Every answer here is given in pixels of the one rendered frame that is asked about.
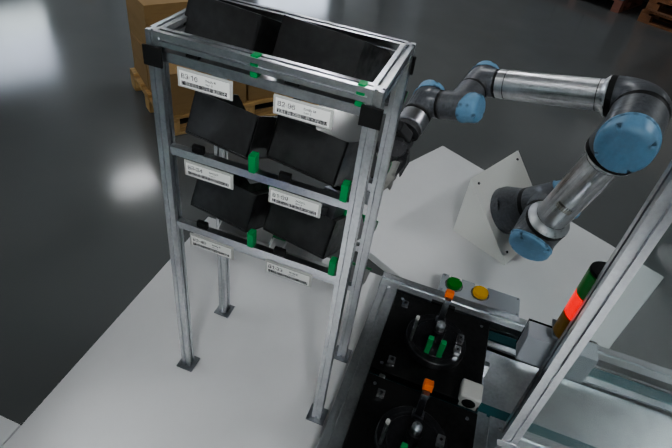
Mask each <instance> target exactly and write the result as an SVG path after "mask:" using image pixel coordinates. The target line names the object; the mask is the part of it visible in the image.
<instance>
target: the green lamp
mask: <svg viewBox="0 0 672 448"><path fill-rule="evenodd" d="M595 282H596V278H595V277H594V276H593V275H592V274H591V272H590V267H589V268H588V270H587V272H586V273H585V275H584V277H583V278H582V280H581V282H580V283H579V285H578V286H577V294H578V296H579V297H580V298H581V299H582V300H584V299H585V297H586V296H587V294H588V293H589V291H590V289H591V288H592V286H593V285H594V283H595Z"/></svg>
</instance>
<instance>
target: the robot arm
mask: <svg viewBox="0 0 672 448"><path fill-rule="evenodd" d="M485 97H491V98H499V99H507V100H514V101H522V102H530V103H538V104H546V105H553V106H561V107H569V108H577V109H585V110H592V111H598V112H599V113H600V114H601V115H602V116H604V117H606V118H605V119H604V121H603V122H602V123H601V125H600V126H599V127H598V128H597V129H596V131H595V132H594V133H593V134H592V135H591V136H590V138H589V139H588V140H587V141H586V143H585V152H586V153H585V154H584V155H583V156H582V157H581V158H580V160H579V161H578V162H577V163H576V164H575V165H574V166H573V167H572V169H571V170H570V171H569V172H568V173H567V174H566V175H565V177H564V178H563V179H562V180H558V181H556V180H554V181H553V182H548V183H544V184H540V185H535V186H531V187H526V188H517V187H510V186H506V187H501V188H498V189H496V190H495V191H494V193H493V195H492V197H491V202H490V210H491V215H492V218H493V221H494V223H495V225H496V226H497V228H498V229H499V230H500V231H501V232H503V233H505V234H510V236H509V244H510V245H511V247H512V249H513V250H514V251H515V252H516V253H518V254H519V255H520V256H522V257H524V258H526V259H529V260H533V261H544V260H547V259H548V258H549V256H550V255H551V254H552V251H553V249H554V247H555V246H556V244H557V243H558V242H559V241H560V240H561V239H563V238H564V237H565V236H566V235H567V234H568V232H569V230H570V222H571V221H572V220H574V219H575V218H578V217H579V216H580V213H581V211H582V210H583V209H585V208H586V207H587V206H588V205H589V204H590V203H591V202H592V201H593V200H594V199H595V198H596V197H597V196H598V195H599V194H600V193H601V192H602V191H603V190H604V189H605V188H606V187H607V186H608V185H609V184H610V183H611V182H612V181H613V180H614V179H615V178H616V177H617V176H627V175H629V174H631V173H633V172H637V171H639V170H641V169H643V168H645V167H646V166H648V165H649V164H650V163H651V162H652V161H653V159H654V158H655V157H656V155H657V154H658V152H659V150H660V147H661V144H662V139H663V136H664V134H665V131H666V128H667V126H668V123H669V121H670V119H671V115H672V101H671V99H670V97H669V96H668V94H667V93H666V92H665V91H664V90H663V89H662V88H661V87H660V86H658V85H656V84H654V83H652V82H650V81H647V80H643V79H639V78H635V77H629V76H620V75H611V76H609V77H608V78H606V79H603V78H592V77H581V76H571V75H560V74H549V73H538V72H528V71H517V70H506V69H499V67H498V66H497V65H496V64H494V63H493V62H491V61H487V60H485V61H481V62H479V63H478V64H476V66H474V67H473V68H472V69H471V70H470V71H469V73H468V74H467V76H466V77H465V78H464V79H463V80H462V82H461V83H460V84H459V85H458V86H457V87H456V89H455V90H454V91H449V90H445V89H444V87H443V86H442V85H441V84H440V83H439V82H435V80H425V81H423V82H422V83H421V84H420V85H419V87H418V88H417V89H416V90H415V91H414V93H413V95H412V97H411V98H410V100H409V101H408V103H407V105H406V106H405V108H404V109H403V111H402V112H401V114H400V118H399V122H398V127H397V131H396V136H395V140H394V145H393V149H392V154H391V158H390V162H392V165H391V167H390V170H389V172H388V173H387V176H386V180H385V185H384V189H383V191H384V190H385V189H387V188H388V189H389V190H390V189H391V188H392V185H393V181H394V180H395V179H396V177H397V175H398V174H399V177H401V175H402V174H403V172H404V170H405V169H406V167H407V165H408V164H409V157H410V148H411V147H412V145H413V142H414V141H416V140H418V138H419V136H421V135H422V133H423V132H424V130H425V129H426V127H427V125H428V123H429V122H430V120H431V119H432V118H435V119H443V120H450V121H457V122H460V123H477V122H479V121H480V120H481V119H482V117H483V114H484V112H485V106H486V103H485Z"/></svg>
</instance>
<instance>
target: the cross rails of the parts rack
mask: <svg viewBox="0 0 672 448"><path fill-rule="evenodd" d="M162 59H163V61H165V62H168V63H172V64H176V65H179V66H183V67H186V68H190V69H193V70H197V71H200V72H204V73H208V74H211V75H215V76H218V77H222V78H225V79H229V80H232V81H236V82H240V83H243V84H247V85H250V86H254V87H257V88H261V89H264V90H268V91H272V92H275V93H279V94H282V95H286V96H289V97H293V98H296V99H300V100H304V101H307V102H311V103H314V104H318V105H321V106H325V107H328V108H332V109H336V110H339V111H343V112H346V113H350V114H353V115H357V116H359V115H360V109H361V107H357V106H354V102H355V100H353V99H350V98H346V97H342V96H339V95H335V94H331V93H328V92H324V91H321V90H317V89H313V88H310V87H306V86H302V85H300V86H299V87H298V88H297V87H293V86H290V85H286V84H284V80H281V79H277V78H273V77H270V76H266V75H262V74H261V75H260V76H259V77H258V78H253V77H250V71H248V70H244V69H241V68H237V67H233V66H230V65H226V64H222V63H219V62H215V61H212V60H208V59H204V58H201V59H199V60H196V59H192V58H188V57H186V53H183V52H179V51H175V50H172V49H168V48H164V49H163V50H162ZM170 153H171V154H173V155H176V156H179V157H182V158H186V159H189V160H192V161H195V162H198V163H201V164H204V165H207V166H211V167H214V168H217V169H220V170H223V171H226V172H229V173H232V174H236V175H239V176H242V177H245V178H248V179H251V180H254V181H257V182H261V183H264V184H267V185H270V186H273V187H276V188H279V189H282V190H285V191H289V192H292V193H295V194H298V195H301V196H304V197H307V198H310V199H314V200H317V201H320V202H323V203H326V204H329V205H332V206H335V207H339V208H342V209H345V210H347V209H348V203H349V199H348V200H347V202H346V203H344V202H341V201H339V197H340V194H337V193H333V192H330V191H327V190H324V189H321V188H317V187H314V186H311V185H308V184H305V183H302V182H298V181H295V180H292V181H291V183H288V182H285V181H282V180H279V179H278V176H279V175H276V174H273V173H270V172H267V171H263V170H260V169H258V170H257V172H256V173H255V174H253V173H249V172H248V165H244V164H241V163H238V162H235V161H232V160H229V159H225V158H222V157H219V156H216V155H213V154H210V153H206V152H205V154H204V155H200V154H196V153H193V152H192V148H190V147H187V146H184V145H181V144H178V143H175V142H174V143H173V144H172V145H170ZM177 226H178V227H179V228H182V229H184V230H187V231H190V232H193V233H196V234H199V235H202V236H204V237H207V238H210V239H213V240H216V241H219V242H222V243H224V244H227V245H230V246H233V247H236V248H239V249H241V250H244V251H247V252H250V253H253V254H256V255H259V256H261V257H264V258H267V259H270V260H273V261H276V262H279V263H281V264H284V265H287V266H290V267H293V268H296V269H299V270H301V271H304V272H307V273H310V274H313V275H316V276H318V277H321V278H324V279H327V280H330V281H333V282H335V278H336V273H335V275H334V276H330V275H328V274H327V273H328V268H327V267H324V266H321V265H318V264H315V263H312V262H310V261H307V260H304V259H301V258H298V257H295V256H292V255H289V254H286V255H285V257H282V256H279V255H276V254H274V249H272V248H269V247H266V246H263V245H260V244H257V243H256V244H255V246H254V247H253V248H250V247H247V240H246V239H243V238H240V237H237V236H234V235H231V234H229V233H226V232H223V231H220V230H217V229H214V228H211V227H209V228H208V229H207V230H204V229H201V228H199V227H197V222H194V221H191V220H188V219H185V218H182V217H180V218H179V219H178V220H177Z"/></svg>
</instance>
